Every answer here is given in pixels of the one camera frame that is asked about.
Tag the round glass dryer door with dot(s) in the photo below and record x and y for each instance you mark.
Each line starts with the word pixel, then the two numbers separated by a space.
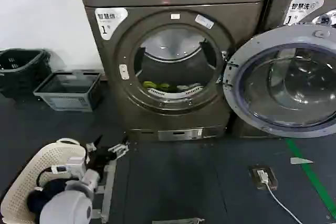
pixel 283 82

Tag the pale floor tape scrap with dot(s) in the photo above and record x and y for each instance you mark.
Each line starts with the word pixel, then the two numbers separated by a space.
pixel 300 160

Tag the green floor tape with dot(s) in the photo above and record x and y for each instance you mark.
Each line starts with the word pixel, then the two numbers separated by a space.
pixel 309 174

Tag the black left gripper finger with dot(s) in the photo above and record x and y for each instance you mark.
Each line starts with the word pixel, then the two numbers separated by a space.
pixel 94 145
pixel 119 150

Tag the grey metal floor frame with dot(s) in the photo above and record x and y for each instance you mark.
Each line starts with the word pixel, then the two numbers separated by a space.
pixel 109 187

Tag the green garment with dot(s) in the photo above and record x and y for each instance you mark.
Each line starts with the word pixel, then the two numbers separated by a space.
pixel 155 85

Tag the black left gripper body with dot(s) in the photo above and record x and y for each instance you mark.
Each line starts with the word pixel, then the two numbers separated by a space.
pixel 101 158

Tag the dark navy clothes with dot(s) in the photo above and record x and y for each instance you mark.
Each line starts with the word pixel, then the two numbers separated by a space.
pixel 42 195

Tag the grey dryer with drawer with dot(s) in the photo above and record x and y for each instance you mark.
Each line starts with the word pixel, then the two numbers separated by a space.
pixel 296 1

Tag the floor socket box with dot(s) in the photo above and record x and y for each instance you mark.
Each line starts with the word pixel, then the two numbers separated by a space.
pixel 263 178

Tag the grey dryer with open drum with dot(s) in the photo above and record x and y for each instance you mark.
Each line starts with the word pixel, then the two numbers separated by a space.
pixel 173 51

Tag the cream perforated laundry basket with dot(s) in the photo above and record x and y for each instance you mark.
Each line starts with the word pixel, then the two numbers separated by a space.
pixel 31 166

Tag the grey rectangular plastic basket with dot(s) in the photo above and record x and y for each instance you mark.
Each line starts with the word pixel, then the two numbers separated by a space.
pixel 65 95

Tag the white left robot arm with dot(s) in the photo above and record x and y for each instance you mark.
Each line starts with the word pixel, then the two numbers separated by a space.
pixel 67 207

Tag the black stacked baskets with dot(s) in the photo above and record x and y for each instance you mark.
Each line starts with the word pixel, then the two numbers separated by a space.
pixel 21 69

